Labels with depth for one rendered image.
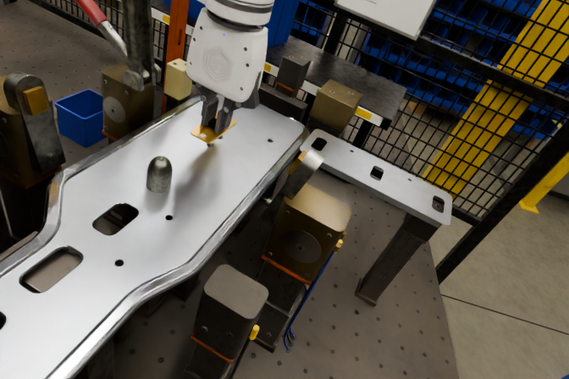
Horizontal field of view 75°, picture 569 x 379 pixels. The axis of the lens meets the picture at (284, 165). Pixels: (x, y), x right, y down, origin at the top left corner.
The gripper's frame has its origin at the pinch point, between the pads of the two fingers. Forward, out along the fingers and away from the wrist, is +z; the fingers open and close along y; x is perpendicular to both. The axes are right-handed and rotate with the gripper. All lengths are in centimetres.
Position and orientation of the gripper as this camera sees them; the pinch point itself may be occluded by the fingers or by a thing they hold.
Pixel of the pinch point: (216, 115)
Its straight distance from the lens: 58.8
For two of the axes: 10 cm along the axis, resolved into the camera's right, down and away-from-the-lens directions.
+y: 8.7, 4.6, -1.7
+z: -2.8, 7.5, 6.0
